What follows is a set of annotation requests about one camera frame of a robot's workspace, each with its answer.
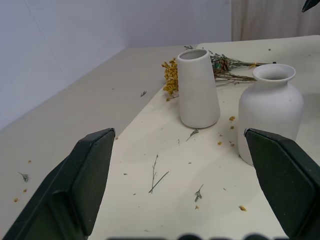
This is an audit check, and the grey-green dried flower bunch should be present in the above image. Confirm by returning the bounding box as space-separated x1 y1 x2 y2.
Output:
183 45 273 87

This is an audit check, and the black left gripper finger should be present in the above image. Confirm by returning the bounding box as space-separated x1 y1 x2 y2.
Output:
1 127 116 240
243 128 320 240

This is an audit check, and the yellow dried flower bunch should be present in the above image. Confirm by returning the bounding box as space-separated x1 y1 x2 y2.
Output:
161 57 180 102

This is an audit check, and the white flared-neck ceramic vase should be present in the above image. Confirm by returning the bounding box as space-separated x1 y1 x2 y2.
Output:
237 64 305 167

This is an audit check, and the beige curtain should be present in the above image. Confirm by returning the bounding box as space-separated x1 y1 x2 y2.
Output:
231 0 320 42

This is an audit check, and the long dried green twig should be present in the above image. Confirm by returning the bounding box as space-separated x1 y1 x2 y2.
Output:
148 154 170 194

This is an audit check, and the white conical ceramic vase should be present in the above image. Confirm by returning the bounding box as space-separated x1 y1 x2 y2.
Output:
176 48 221 129

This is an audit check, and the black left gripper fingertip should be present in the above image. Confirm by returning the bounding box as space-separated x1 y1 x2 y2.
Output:
301 0 320 13

